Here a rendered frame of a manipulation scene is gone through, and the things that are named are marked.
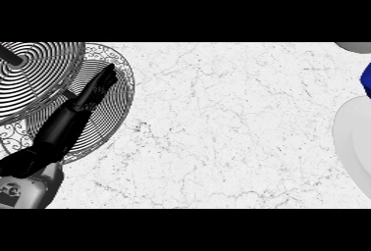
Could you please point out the blue object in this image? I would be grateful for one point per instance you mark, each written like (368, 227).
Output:
(365, 78)

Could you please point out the grey round object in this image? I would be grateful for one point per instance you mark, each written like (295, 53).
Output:
(356, 47)

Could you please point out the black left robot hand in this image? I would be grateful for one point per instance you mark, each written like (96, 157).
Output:
(62, 127)

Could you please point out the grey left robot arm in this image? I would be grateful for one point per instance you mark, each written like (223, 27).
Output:
(26, 189)

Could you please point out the white plate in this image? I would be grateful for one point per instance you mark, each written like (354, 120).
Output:
(354, 140)

